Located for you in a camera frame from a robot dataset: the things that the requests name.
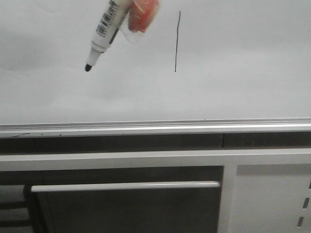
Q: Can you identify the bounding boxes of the red round magnet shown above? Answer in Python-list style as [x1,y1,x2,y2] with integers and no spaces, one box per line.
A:
[121,0,161,44]

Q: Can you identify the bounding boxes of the white whiteboard marker pen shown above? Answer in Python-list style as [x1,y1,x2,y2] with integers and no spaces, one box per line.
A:
[85,0,133,72]

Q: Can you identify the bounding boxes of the white whiteboard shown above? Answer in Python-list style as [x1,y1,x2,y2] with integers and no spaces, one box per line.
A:
[0,0,311,124]

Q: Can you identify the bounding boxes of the grey chair backrest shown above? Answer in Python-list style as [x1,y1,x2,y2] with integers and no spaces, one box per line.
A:
[31,181,222,233]

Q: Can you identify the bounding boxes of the white desk frame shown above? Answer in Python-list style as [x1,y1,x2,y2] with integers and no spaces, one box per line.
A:
[0,148,311,233]

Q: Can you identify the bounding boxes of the aluminium whiteboard tray rail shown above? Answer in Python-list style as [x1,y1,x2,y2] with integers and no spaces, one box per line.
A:
[0,118,311,139]

